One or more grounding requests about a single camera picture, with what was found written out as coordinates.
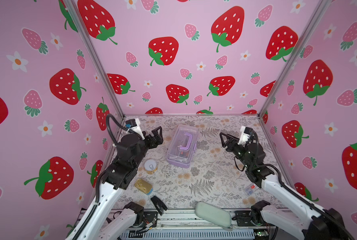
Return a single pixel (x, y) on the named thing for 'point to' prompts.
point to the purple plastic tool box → (182, 146)
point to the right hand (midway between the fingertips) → (222, 134)
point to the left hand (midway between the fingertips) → (155, 128)
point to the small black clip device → (158, 204)
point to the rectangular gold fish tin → (143, 186)
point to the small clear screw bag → (251, 189)
